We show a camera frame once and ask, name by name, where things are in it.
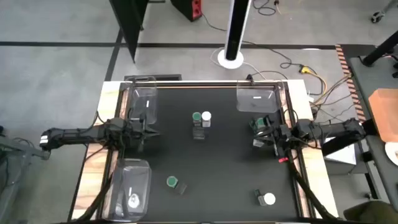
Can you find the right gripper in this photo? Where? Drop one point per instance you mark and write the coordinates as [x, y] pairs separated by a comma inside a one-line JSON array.
[[284, 135]]

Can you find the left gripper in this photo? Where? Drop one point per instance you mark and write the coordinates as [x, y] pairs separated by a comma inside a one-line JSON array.
[[133, 137]]

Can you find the green-lid spice jar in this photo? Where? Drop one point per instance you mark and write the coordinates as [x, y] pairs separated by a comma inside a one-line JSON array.
[[196, 116], [260, 122], [172, 181]]

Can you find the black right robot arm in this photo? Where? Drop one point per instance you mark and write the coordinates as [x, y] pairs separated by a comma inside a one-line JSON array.
[[326, 130]]

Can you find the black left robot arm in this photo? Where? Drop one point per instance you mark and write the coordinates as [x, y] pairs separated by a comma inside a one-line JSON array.
[[77, 134]]

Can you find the red tag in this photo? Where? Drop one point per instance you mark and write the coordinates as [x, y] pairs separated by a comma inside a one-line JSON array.
[[283, 160]]

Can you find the clear plastic bin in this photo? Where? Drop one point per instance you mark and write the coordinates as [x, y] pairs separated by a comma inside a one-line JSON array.
[[248, 104], [136, 174], [140, 99]]

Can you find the black floor box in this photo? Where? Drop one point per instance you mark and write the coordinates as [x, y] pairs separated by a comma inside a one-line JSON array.
[[168, 77]]

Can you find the black clamp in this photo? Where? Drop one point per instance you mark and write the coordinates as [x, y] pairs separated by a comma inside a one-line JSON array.
[[249, 77]]

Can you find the black beam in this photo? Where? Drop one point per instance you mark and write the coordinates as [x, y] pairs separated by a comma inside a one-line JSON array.
[[339, 143]]

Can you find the black table mat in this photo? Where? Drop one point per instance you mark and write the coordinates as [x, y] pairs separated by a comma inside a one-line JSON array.
[[217, 171]]

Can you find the white box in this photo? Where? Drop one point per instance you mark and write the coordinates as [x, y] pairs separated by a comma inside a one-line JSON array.
[[345, 157]]

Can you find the yellow plug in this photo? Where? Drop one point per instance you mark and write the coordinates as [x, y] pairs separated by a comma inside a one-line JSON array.
[[304, 69]]

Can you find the orange black striped strip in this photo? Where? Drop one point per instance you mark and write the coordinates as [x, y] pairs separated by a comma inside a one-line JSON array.
[[349, 81]]

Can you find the white pole base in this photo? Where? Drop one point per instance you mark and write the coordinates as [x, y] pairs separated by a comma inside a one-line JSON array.
[[236, 31]]

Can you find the black partition panel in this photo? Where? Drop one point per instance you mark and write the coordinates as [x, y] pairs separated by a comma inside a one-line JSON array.
[[129, 21]]

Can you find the orange plastic tub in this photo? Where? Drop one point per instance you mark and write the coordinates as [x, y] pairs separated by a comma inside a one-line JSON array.
[[385, 115]]

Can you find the grey side table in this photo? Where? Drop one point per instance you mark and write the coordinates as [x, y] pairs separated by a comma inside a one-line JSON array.
[[373, 81]]

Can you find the white plate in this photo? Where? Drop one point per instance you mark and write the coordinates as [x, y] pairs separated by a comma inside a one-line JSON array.
[[393, 154]]

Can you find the person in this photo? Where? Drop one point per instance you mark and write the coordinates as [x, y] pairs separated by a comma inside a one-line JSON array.
[[373, 214]]

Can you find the grey metal stand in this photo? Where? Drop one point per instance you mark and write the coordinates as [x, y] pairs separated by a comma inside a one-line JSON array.
[[18, 149]]

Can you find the black computer case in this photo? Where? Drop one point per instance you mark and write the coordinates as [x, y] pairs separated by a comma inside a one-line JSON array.
[[186, 7]]

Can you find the black pole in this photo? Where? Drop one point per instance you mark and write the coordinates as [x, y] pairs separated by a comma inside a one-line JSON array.
[[379, 51]]

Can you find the black caster wheel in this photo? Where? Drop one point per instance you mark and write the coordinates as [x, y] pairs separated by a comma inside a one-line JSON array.
[[377, 17]]

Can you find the black table frame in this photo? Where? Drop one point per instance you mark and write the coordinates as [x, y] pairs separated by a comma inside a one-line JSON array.
[[202, 84]]

